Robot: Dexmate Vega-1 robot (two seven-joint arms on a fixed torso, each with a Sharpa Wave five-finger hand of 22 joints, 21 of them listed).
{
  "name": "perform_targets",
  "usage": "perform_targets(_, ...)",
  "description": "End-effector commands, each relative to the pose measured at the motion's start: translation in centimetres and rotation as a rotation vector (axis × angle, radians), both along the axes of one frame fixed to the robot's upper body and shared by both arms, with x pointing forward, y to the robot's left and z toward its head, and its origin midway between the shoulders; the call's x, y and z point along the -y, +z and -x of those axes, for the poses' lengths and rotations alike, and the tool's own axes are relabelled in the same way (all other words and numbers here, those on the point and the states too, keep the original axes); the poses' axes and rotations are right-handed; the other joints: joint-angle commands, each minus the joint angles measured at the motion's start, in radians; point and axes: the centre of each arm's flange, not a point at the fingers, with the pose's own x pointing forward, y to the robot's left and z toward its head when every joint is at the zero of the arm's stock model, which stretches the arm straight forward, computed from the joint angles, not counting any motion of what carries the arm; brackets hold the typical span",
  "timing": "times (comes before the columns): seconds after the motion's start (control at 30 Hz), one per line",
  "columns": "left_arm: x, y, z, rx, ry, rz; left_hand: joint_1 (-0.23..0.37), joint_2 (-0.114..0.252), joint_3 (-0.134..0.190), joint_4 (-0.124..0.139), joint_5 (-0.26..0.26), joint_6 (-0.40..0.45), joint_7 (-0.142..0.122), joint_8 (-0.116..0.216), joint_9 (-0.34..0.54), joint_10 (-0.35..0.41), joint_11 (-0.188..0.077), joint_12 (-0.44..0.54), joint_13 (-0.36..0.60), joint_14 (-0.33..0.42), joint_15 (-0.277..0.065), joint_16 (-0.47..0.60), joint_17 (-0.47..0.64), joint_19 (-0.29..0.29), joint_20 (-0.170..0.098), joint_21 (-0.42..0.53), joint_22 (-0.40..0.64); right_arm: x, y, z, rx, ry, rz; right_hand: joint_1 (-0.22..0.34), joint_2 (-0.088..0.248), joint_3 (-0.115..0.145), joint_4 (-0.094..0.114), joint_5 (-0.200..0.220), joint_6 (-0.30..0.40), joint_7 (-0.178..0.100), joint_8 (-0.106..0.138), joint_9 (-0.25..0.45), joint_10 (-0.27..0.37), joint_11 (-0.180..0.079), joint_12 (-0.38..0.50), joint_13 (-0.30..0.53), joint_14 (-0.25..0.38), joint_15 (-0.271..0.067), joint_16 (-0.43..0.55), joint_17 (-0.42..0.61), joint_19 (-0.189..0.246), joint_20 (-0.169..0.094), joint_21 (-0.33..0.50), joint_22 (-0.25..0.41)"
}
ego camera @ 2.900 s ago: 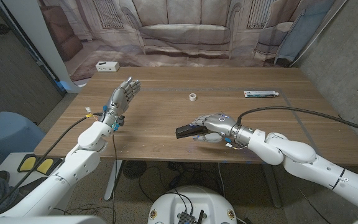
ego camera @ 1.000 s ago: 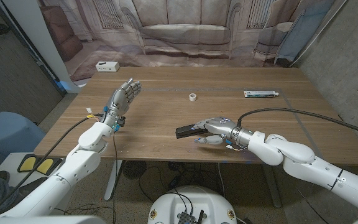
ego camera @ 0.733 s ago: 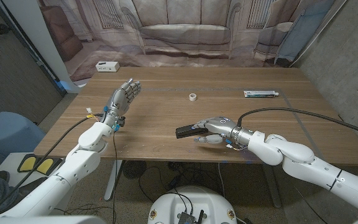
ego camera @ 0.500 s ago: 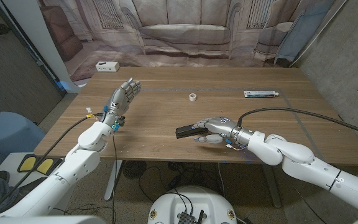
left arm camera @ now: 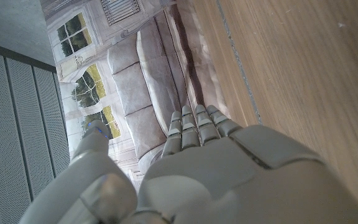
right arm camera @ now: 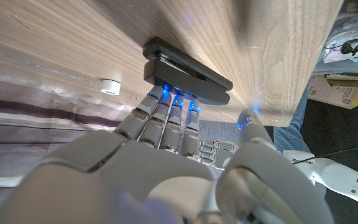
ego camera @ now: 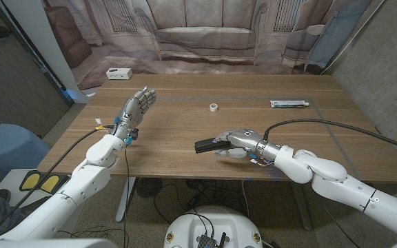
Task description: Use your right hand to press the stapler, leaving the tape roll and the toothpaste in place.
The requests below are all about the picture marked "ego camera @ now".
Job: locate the yellow foot pedal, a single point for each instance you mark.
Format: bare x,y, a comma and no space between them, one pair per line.
31,180
50,183

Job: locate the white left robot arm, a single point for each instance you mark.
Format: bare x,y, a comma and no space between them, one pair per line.
84,175

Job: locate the blue grey stool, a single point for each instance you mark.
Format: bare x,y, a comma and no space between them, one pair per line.
9,144

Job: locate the white toothpaste tube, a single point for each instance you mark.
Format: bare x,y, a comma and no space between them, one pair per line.
288,103

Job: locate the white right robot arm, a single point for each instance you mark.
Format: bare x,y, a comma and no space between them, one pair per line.
322,172

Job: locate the white table leg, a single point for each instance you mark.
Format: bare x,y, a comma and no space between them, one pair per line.
126,199

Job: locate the round black floor fan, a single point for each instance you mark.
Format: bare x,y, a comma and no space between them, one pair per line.
148,187

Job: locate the black torso electronics module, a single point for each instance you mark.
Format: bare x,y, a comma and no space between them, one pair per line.
207,241

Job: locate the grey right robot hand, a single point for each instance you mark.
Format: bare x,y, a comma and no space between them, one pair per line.
250,141

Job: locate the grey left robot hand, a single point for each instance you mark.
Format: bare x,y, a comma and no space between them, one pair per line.
134,108

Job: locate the white tape roll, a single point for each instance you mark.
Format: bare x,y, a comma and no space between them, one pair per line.
214,107

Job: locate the printed sofa backdrop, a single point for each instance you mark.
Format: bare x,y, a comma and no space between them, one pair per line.
202,34

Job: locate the white power box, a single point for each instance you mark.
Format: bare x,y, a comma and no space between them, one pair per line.
118,73

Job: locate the grey table leg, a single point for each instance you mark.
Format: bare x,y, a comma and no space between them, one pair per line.
302,213

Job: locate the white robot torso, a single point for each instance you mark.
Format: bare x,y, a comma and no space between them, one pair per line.
215,224

